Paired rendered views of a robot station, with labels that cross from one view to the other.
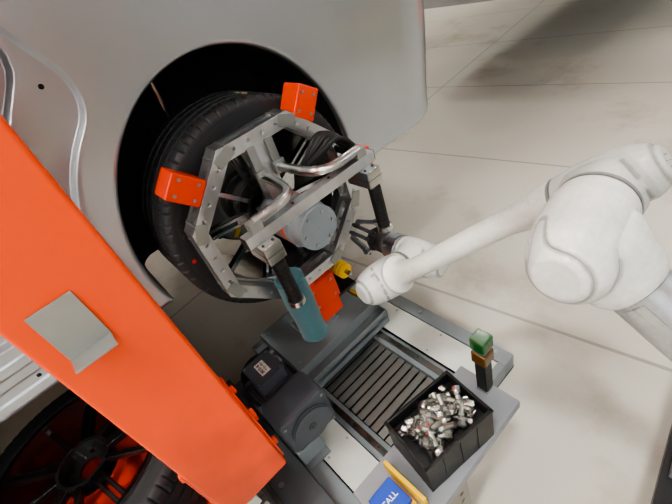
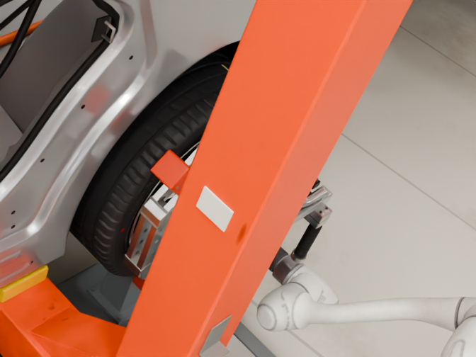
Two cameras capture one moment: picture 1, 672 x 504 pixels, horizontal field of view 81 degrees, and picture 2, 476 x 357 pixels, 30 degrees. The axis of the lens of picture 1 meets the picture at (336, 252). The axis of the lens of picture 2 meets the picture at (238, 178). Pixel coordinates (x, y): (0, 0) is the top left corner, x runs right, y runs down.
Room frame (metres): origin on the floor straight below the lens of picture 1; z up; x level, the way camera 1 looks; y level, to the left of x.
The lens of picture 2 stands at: (-0.44, 1.07, 2.52)
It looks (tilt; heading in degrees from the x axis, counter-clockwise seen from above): 41 degrees down; 326
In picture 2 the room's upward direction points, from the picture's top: 24 degrees clockwise
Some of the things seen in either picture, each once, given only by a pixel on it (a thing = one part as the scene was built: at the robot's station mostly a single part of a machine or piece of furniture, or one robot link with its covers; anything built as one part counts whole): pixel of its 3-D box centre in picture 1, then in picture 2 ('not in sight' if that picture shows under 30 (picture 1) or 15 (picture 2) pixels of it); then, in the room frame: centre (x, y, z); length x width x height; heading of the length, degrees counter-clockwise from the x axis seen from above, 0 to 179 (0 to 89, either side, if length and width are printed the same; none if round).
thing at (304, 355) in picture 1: (306, 305); (127, 279); (1.20, 0.19, 0.32); 0.40 x 0.30 x 0.28; 120
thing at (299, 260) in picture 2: (379, 206); (307, 239); (0.93, -0.16, 0.83); 0.04 x 0.04 x 0.16
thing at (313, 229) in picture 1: (297, 218); not in sight; (0.99, 0.07, 0.85); 0.21 x 0.14 x 0.14; 30
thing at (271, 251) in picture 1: (265, 246); not in sight; (0.79, 0.15, 0.93); 0.09 x 0.05 x 0.05; 30
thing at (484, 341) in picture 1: (481, 341); not in sight; (0.54, -0.24, 0.64); 0.04 x 0.04 x 0.04; 30
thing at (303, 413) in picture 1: (282, 397); not in sight; (0.87, 0.36, 0.26); 0.42 x 0.18 x 0.35; 30
